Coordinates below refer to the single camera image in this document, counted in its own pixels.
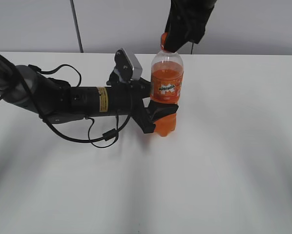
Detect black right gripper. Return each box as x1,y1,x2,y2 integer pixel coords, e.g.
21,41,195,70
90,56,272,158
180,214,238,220
164,0,216,52

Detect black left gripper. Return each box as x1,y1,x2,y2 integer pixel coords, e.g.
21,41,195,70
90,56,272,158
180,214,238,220
106,78,179,134

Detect orange bottle cap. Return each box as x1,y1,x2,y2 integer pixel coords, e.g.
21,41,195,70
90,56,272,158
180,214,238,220
160,32,167,50

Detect orange Mirinda soda bottle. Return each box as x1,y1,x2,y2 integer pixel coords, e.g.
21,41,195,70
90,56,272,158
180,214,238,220
149,47,184,137

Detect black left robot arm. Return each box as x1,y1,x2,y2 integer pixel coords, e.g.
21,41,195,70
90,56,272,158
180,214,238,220
0,49,178,134

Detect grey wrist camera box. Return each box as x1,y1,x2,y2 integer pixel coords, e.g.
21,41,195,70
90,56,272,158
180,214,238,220
114,48,143,83

